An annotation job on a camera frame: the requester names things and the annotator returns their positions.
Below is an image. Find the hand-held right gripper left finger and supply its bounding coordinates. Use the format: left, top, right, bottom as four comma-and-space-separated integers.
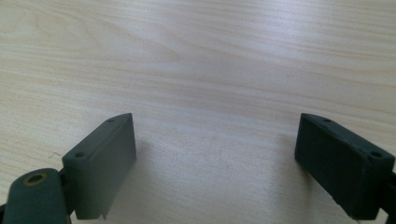
62, 112, 137, 220

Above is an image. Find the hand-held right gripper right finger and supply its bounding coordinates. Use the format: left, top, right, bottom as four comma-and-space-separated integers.
294, 112, 396, 220

